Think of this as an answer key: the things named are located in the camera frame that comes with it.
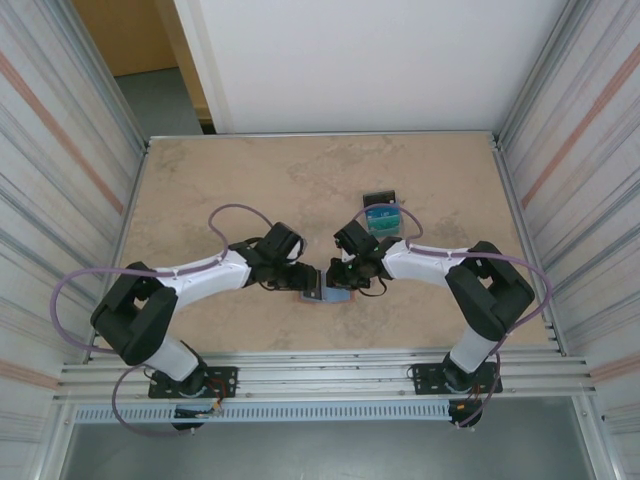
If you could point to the pink card holder wallet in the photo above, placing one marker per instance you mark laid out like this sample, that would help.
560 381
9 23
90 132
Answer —
335 295

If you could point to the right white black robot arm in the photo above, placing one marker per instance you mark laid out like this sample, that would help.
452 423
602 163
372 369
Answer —
425 265

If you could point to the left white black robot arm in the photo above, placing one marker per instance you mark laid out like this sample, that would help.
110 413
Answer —
200 275

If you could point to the teal card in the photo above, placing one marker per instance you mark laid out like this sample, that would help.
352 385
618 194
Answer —
385 227

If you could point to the blue VIP card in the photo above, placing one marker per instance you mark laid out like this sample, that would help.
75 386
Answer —
382 214

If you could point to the black card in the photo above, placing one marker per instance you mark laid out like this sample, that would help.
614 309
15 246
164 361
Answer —
379 199

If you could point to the wooden door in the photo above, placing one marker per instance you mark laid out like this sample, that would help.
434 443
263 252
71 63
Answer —
130 35

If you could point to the aluminium mounting rail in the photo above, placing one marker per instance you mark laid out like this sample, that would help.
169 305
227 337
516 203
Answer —
325 372

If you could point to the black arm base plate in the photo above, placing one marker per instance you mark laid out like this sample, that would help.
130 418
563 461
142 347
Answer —
222 375
425 372

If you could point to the aluminium frame post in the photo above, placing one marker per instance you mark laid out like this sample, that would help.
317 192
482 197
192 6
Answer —
535 75
106 75

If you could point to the translucent enclosure side panel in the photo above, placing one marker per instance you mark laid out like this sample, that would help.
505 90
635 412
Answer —
40 150
600 150

